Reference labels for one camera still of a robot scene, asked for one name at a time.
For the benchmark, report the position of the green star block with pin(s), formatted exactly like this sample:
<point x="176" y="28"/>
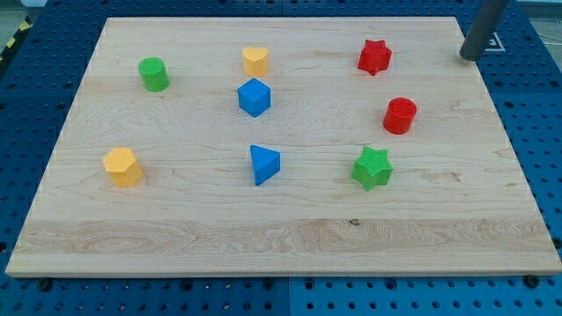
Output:
<point x="372" y="168"/>

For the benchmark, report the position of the yellow heart block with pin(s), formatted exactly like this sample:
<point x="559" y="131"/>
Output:
<point x="255" y="61"/>

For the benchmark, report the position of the red star block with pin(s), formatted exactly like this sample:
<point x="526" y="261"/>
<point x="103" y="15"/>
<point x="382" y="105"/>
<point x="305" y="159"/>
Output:
<point x="374" y="57"/>

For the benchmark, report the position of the wooden board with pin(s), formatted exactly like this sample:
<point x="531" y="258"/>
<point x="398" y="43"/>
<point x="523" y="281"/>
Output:
<point x="456" y="204"/>

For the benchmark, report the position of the blue triangle block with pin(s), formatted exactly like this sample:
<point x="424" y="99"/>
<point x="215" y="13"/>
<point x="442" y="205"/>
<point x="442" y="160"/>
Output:
<point x="266" y="163"/>

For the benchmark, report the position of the blue cube block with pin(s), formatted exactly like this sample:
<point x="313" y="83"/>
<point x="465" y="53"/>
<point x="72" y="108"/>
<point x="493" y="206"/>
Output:
<point x="254" y="97"/>

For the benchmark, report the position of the red cylinder block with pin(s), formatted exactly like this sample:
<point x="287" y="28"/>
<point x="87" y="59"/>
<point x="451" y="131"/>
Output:
<point x="399" y="115"/>

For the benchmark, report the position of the green cylinder block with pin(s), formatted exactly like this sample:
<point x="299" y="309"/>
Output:
<point x="153" y="74"/>

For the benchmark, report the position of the yellow hexagon block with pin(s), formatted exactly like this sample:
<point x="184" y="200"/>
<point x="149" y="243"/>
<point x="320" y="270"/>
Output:
<point x="122" y="167"/>

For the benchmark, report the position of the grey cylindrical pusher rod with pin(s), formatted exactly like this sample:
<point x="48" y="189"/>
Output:
<point x="482" y="28"/>

